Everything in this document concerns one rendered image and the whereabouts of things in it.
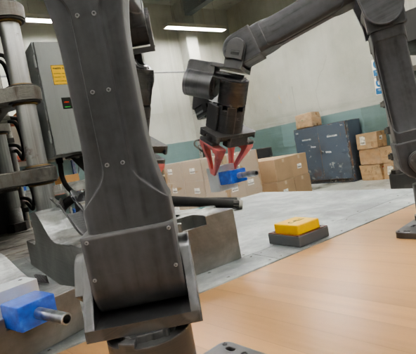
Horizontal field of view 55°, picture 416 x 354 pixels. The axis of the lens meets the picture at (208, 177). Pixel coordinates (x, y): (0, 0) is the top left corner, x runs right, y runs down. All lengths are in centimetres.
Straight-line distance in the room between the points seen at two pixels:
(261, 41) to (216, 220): 34
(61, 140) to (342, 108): 707
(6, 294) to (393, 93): 65
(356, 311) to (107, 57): 36
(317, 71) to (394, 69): 773
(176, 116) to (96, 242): 850
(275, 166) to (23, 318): 489
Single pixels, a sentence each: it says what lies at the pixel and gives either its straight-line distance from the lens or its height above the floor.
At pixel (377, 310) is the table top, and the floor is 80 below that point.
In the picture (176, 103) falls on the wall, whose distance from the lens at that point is 883.
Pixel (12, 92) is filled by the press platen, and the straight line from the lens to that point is 133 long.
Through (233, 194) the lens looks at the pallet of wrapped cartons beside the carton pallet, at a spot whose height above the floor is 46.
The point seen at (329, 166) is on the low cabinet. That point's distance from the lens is 782.
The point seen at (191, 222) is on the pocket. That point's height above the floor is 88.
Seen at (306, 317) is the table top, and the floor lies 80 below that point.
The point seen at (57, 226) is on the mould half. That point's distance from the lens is 83.
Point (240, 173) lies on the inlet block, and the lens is 81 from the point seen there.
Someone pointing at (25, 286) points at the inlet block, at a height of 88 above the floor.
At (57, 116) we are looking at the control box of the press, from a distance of 149.
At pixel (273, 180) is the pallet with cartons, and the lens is 530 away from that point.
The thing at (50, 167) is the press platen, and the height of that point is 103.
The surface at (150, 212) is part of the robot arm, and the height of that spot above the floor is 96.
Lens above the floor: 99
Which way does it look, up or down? 4 degrees down
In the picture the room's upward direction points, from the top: 10 degrees counter-clockwise
